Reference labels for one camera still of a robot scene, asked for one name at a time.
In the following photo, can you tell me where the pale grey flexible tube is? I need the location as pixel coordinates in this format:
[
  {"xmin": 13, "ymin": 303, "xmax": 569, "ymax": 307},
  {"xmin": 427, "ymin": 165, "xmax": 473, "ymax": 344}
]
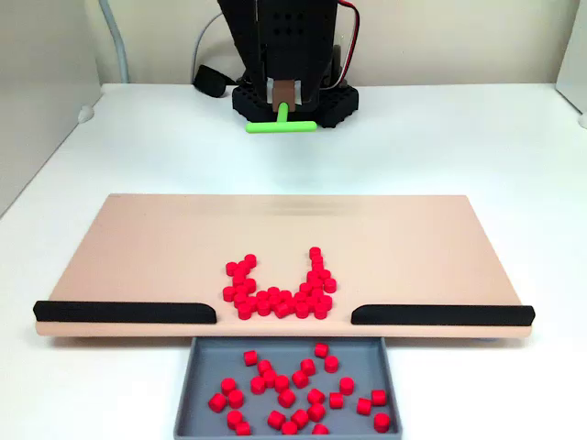
[{"xmin": 97, "ymin": 0, "xmax": 131, "ymax": 85}]

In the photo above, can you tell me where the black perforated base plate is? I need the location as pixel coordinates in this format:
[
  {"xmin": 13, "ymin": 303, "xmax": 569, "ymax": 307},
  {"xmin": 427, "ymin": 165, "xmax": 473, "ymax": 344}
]
[{"xmin": 231, "ymin": 83, "xmax": 360, "ymax": 130}]

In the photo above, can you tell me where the beige flat board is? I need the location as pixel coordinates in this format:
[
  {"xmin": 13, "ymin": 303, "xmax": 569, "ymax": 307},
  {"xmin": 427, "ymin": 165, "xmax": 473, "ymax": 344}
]
[{"xmin": 34, "ymin": 193, "xmax": 536, "ymax": 343}]

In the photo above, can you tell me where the red white black servo cable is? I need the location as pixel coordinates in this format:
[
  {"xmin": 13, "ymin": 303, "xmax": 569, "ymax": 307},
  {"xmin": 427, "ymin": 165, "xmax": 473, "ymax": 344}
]
[{"xmin": 337, "ymin": 0, "xmax": 361, "ymax": 89}]

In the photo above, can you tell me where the thin white cable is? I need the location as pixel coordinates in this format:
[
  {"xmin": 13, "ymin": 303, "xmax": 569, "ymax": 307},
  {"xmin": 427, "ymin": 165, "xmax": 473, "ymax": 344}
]
[{"xmin": 191, "ymin": 11, "xmax": 227, "ymax": 86}]

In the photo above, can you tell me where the black strap clamp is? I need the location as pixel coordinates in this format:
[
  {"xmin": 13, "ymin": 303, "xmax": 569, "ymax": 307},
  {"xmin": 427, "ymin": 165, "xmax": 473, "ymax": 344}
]
[{"xmin": 192, "ymin": 63, "xmax": 240, "ymax": 99}]

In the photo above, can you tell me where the green T-shaped pusher tool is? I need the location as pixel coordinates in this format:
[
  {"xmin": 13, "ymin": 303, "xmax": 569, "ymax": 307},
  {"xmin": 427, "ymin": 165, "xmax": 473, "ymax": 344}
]
[{"xmin": 245, "ymin": 80, "xmax": 317, "ymax": 136}]

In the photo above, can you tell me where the black foam edge strip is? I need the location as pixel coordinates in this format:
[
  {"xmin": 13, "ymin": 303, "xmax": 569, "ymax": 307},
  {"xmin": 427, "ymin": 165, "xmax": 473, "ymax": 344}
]
[
  {"xmin": 32, "ymin": 300, "xmax": 217, "ymax": 325},
  {"xmin": 350, "ymin": 302, "xmax": 537, "ymax": 327}
]

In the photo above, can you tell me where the grey plastic tray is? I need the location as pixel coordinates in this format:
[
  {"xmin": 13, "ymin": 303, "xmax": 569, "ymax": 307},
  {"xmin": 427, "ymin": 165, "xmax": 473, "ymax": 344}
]
[{"xmin": 172, "ymin": 336, "xmax": 404, "ymax": 436}]

